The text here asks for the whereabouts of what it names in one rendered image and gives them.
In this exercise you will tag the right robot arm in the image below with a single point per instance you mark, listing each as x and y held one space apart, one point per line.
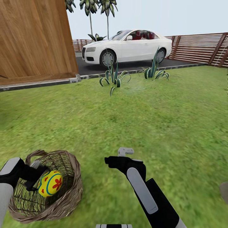
156 206

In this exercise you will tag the wicker basket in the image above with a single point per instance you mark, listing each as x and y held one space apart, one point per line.
67 198

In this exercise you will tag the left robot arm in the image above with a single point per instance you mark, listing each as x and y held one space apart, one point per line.
13 170

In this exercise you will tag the car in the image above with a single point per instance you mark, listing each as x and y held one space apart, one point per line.
128 45

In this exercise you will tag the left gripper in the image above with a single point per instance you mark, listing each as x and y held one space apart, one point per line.
34 177

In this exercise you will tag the driveway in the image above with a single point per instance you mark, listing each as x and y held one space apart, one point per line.
88 69

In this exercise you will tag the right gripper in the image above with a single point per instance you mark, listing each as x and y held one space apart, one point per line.
114 161

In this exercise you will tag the easter egg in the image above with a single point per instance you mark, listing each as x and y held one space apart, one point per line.
49 184

